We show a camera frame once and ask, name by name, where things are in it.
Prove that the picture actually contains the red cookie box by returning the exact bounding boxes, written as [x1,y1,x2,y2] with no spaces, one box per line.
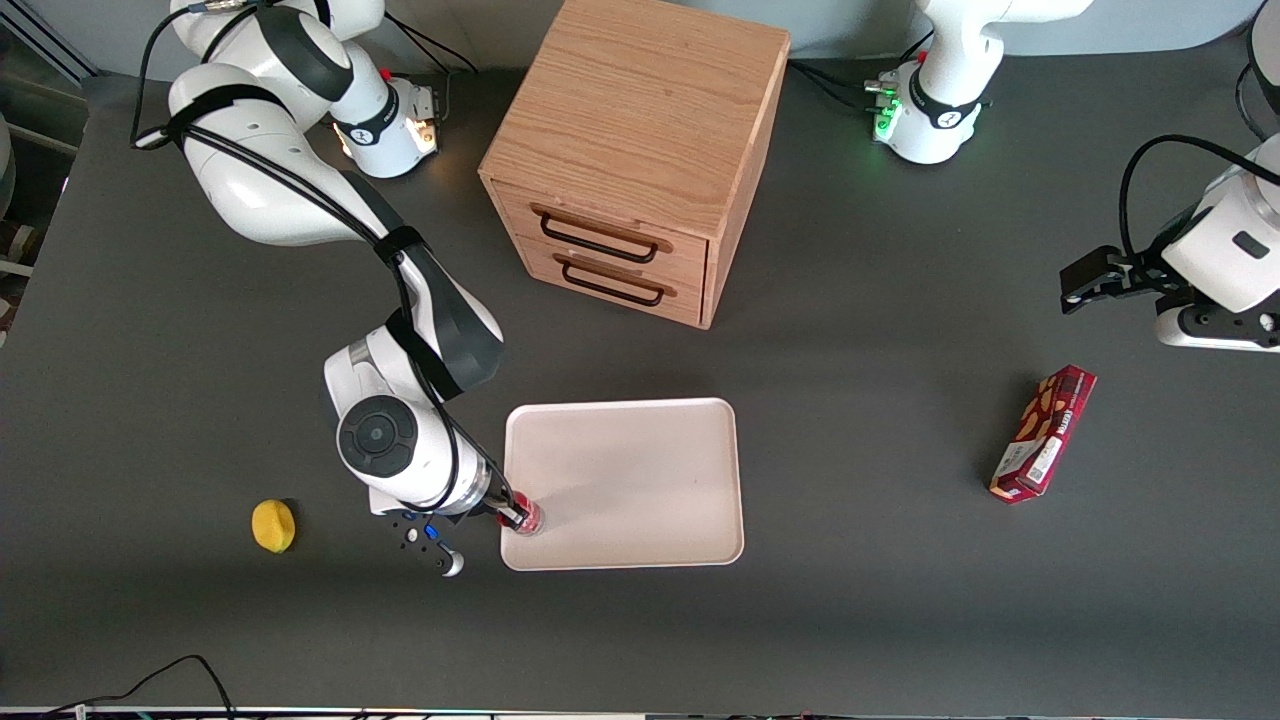
[988,364,1099,505]

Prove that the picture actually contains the white rectangular tray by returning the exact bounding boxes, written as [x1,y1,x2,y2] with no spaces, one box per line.
[499,397,747,573]

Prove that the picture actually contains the red coke bottle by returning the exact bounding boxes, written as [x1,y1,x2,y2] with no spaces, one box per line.
[497,497,547,539]

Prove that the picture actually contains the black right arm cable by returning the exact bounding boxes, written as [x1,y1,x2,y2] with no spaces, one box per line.
[130,0,501,513]

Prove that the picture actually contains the black left arm base cables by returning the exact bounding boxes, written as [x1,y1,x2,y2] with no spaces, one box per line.
[789,30,937,117]

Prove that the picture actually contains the black arm base cables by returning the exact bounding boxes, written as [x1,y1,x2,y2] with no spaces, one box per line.
[383,14,482,127]
[789,30,937,117]

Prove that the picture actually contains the black right arm base cables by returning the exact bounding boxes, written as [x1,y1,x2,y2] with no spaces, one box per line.
[383,14,482,127]

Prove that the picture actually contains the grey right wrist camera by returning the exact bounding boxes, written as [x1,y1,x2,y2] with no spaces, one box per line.
[387,507,467,579]

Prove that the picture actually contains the thin black floor cable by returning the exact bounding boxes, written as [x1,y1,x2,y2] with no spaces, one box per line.
[40,654,237,720]

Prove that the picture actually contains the grey metal rail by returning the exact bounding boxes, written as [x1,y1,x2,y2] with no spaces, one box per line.
[0,15,102,87]

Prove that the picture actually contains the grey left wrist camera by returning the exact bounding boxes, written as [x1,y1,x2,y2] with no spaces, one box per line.
[1154,297,1280,354]

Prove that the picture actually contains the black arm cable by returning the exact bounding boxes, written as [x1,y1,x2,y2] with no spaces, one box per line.
[130,0,501,513]
[1118,134,1280,263]

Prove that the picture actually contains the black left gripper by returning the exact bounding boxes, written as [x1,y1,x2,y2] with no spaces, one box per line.
[1060,238,1201,316]

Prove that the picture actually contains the yellow lemon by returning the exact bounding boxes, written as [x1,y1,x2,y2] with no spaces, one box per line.
[250,498,298,555]

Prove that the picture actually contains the wooden drawer cabinet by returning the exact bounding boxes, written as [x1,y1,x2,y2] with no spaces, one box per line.
[477,0,792,331]

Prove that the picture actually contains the wooden drawer with black handle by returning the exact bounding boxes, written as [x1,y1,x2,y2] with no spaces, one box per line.
[490,180,711,291]
[512,236,707,329]

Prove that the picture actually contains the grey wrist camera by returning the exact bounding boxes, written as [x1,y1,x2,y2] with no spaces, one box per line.
[387,507,467,579]
[1154,297,1280,354]

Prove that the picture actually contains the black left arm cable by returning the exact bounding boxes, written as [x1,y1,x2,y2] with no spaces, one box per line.
[1118,134,1280,263]

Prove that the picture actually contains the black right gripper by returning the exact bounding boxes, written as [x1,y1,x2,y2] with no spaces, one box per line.
[477,477,529,530]

